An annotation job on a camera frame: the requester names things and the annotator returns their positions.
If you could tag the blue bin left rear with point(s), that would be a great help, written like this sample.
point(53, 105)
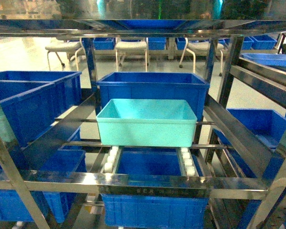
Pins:
point(67, 91)

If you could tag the white folding chair right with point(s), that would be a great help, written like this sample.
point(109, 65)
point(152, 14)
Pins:
point(193, 47)

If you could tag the blue bin right middle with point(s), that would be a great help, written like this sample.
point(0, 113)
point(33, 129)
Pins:
point(268, 126)

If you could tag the blue bin top right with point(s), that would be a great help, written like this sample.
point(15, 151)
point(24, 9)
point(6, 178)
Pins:
point(278, 60)

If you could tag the blue bin behind teal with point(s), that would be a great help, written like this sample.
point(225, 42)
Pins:
point(155, 85)

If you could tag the white folding chair left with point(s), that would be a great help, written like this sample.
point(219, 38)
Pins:
point(74, 47)

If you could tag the white folding chair centre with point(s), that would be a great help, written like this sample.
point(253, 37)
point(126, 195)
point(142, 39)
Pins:
point(131, 45)

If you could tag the blue bin lower centre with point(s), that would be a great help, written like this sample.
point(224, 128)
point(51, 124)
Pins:
point(148, 211)

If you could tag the teal plastic bin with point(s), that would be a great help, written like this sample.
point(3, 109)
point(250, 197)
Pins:
point(147, 122)

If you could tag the blue bin lower left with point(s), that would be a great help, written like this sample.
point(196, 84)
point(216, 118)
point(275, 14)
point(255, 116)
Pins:
point(27, 184)

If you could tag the white roller track left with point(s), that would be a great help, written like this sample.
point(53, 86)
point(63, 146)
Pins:
point(112, 159)

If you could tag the white folding chair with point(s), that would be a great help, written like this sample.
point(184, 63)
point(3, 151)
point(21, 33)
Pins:
point(74, 47)
point(131, 45)
point(193, 47)

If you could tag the white roller track right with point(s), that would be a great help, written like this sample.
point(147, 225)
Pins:
point(187, 162)

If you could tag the stainless steel shelf rack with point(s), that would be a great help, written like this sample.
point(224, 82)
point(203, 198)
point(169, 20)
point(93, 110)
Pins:
point(271, 82)

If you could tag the blue bin left front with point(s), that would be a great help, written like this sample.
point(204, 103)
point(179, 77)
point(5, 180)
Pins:
point(28, 106)

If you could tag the white roller track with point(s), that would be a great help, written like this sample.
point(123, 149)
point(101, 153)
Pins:
point(112, 159)
point(187, 162)

